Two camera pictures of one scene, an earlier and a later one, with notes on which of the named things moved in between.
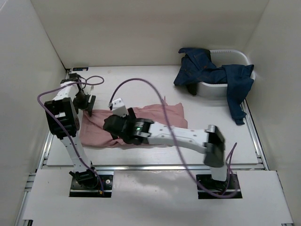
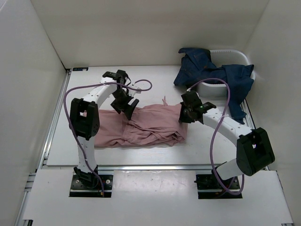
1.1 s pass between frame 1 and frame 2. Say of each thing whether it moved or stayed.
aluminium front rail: stayed
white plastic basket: stayed
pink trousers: stayed
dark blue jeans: stayed
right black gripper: moved
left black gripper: moved
